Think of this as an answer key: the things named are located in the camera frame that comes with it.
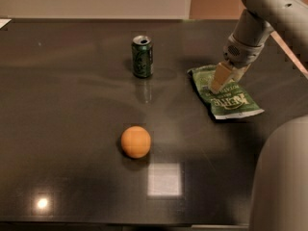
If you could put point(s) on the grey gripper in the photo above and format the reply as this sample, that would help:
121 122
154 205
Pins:
241 54

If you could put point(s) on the green jalapeno chip bag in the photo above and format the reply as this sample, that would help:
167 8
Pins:
233 101

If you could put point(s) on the green soda can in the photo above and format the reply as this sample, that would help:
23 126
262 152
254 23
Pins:
142 53

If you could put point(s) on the orange ball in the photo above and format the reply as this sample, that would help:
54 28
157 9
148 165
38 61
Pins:
135 142

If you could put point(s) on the white paper sheet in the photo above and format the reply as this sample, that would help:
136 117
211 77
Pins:
4 23

